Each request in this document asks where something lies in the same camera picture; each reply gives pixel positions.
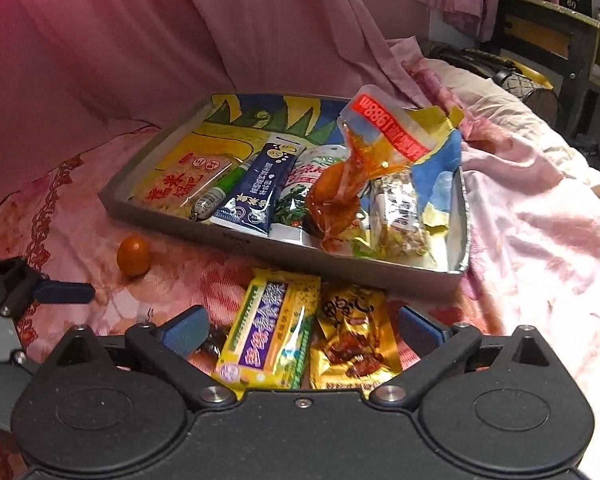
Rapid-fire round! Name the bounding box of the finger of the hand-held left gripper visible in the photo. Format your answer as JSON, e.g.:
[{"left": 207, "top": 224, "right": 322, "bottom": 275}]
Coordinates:
[{"left": 0, "top": 257, "right": 97, "bottom": 319}]

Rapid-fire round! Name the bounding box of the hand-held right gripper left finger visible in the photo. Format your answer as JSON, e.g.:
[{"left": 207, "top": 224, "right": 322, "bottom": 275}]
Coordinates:
[{"left": 39, "top": 305, "right": 237, "bottom": 409}]

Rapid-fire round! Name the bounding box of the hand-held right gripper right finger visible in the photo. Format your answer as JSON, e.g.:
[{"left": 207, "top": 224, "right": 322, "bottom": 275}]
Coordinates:
[{"left": 369, "top": 305, "right": 567, "bottom": 407}]

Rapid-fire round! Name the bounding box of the golden snack packet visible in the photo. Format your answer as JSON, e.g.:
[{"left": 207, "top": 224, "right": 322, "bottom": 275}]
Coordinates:
[{"left": 309, "top": 285, "right": 403, "bottom": 393}]

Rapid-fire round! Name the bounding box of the yellow purple striped packet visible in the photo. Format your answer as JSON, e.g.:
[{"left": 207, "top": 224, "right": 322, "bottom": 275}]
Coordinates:
[{"left": 214, "top": 268, "right": 322, "bottom": 391}]

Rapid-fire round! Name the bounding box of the grey tray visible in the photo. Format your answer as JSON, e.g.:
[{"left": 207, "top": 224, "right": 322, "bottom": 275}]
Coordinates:
[{"left": 98, "top": 92, "right": 471, "bottom": 291}]

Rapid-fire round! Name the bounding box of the clear candy packet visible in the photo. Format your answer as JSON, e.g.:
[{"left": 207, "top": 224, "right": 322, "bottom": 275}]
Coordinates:
[{"left": 370, "top": 170, "right": 431, "bottom": 258}]

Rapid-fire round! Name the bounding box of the green tube packet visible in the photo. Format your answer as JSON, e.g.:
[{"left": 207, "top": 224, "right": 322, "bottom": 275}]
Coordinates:
[{"left": 189, "top": 152, "right": 258, "bottom": 221}]

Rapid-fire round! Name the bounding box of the dark blue packet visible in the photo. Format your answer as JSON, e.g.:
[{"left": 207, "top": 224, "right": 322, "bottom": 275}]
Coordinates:
[{"left": 210, "top": 135, "right": 303, "bottom": 236}]

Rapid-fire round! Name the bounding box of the orange transparent packet red label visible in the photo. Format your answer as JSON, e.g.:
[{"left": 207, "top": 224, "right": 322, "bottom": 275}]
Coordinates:
[{"left": 305, "top": 85, "right": 433, "bottom": 253}]

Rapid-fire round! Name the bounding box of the dark brown small packet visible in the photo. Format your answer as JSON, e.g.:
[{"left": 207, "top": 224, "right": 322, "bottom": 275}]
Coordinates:
[{"left": 200, "top": 325, "right": 231, "bottom": 361}]

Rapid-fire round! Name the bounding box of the small orange fruit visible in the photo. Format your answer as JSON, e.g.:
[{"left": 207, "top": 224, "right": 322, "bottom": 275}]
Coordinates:
[{"left": 116, "top": 236, "right": 152, "bottom": 278}]

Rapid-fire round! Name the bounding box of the pink floral blanket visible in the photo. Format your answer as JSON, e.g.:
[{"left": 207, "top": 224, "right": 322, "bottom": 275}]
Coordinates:
[{"left": 0, "top": 35, "right": 600, "bottom": 480}]

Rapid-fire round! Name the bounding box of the yellow packet red print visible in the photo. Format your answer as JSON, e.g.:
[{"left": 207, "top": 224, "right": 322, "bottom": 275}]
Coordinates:
[{"left": 130, "top": 152, "right": 236, "bottom": 211}]

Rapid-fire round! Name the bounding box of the white green snack packet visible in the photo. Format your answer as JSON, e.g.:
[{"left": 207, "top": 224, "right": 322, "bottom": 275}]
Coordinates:
[{"left": 270, "top": 144, "right": 351, "bottom": 246}]

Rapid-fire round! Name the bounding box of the colourful cartoon tray lining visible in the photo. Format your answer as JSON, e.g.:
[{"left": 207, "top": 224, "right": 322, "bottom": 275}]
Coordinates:
[{"left": 130, "top": 94, "right": 463, "bottom": 261}]

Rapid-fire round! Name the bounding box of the dark chair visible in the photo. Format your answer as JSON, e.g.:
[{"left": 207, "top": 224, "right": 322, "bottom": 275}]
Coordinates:
[{"left": 427, "top": 42, "right": 563, "bottom": 133}]

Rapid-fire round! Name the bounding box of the pink curtain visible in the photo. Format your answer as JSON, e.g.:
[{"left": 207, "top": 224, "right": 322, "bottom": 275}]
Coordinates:
[{"left": 0, "top": 0, "right": 421, "bottom": 221}]

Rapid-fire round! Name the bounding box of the yellow cloth item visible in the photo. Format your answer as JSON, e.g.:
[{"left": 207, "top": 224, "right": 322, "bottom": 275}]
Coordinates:
[{"left": 500, "top": 57, "right": 553, "bottom": 88}]

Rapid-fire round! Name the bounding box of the wooden desk black frame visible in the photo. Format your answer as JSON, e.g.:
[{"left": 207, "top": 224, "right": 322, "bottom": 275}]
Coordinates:
[{"left": 492, "top": 0, "right": 600, "bottom": 151}]

